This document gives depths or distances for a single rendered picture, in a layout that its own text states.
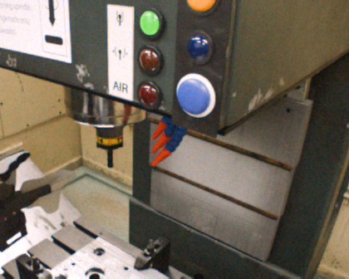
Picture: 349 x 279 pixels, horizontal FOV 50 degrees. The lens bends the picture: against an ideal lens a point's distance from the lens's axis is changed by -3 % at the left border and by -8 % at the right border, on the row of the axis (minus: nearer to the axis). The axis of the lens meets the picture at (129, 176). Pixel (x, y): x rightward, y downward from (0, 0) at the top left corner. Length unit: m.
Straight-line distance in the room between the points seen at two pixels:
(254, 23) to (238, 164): 0.81
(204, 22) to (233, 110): 0.07
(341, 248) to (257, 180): 0.61
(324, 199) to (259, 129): 0.26
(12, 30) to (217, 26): 0.27
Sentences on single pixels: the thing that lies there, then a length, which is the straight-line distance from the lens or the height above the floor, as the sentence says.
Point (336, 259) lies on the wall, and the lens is 1.64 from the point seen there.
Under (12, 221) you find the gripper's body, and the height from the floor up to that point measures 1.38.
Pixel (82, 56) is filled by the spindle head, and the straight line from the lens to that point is 0.40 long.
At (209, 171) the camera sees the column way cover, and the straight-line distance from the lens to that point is 1.16.
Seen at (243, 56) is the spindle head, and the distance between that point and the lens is 0.31.
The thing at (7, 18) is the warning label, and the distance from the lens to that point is 0.50.
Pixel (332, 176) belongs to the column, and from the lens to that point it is 1.06.
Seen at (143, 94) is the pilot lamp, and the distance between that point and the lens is 0.35.
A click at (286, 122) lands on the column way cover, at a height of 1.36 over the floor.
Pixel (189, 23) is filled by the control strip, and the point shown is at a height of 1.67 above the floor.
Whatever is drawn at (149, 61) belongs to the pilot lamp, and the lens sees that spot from 0.33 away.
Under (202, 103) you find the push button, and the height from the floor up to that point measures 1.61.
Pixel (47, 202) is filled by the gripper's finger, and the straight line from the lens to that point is 0.57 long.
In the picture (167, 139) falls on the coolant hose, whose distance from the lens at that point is 0.58.
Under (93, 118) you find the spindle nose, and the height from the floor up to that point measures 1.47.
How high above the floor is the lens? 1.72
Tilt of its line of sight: 31 degrees down
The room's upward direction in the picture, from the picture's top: straight up
